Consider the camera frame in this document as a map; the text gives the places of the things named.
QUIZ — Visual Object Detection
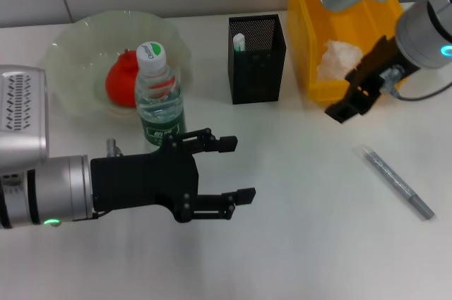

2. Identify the grey marker pen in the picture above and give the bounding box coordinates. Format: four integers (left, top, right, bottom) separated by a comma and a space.
355, 144, 436, 221

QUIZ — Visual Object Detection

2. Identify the white paper ball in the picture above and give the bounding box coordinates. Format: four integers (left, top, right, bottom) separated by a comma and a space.
316, 39, 365, 83

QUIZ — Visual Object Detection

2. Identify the translucent wavy fruit plate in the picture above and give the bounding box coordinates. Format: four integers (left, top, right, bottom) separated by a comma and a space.
44, 10, 194, 120

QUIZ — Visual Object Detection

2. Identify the yellow plastic storage bin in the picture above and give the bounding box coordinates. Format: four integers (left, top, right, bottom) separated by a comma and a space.
285, 0, 411, 108

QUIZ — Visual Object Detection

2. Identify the red-orange fruit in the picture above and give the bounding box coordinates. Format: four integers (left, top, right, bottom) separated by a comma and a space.
105, 49, 143, 108

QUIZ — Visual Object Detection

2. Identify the clear plastic water bottle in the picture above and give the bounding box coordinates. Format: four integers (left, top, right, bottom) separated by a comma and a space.
133, 41, 188, 148

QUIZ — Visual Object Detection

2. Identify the green utility knife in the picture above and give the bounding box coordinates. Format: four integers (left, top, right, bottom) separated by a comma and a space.
232, 32, 246, 53

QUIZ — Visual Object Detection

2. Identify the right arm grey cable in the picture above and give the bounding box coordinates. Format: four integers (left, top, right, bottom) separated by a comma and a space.
379, 65, 452, 102

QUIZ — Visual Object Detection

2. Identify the black mesh pen holder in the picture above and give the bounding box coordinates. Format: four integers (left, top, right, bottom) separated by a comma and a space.
227, 13, 287, 105

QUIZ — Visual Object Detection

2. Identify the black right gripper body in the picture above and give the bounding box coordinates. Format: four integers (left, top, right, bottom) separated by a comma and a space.
344, 34, 420, 116

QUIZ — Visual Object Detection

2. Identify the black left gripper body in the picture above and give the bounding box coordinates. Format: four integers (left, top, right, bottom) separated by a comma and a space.
89, 133, 202, 224

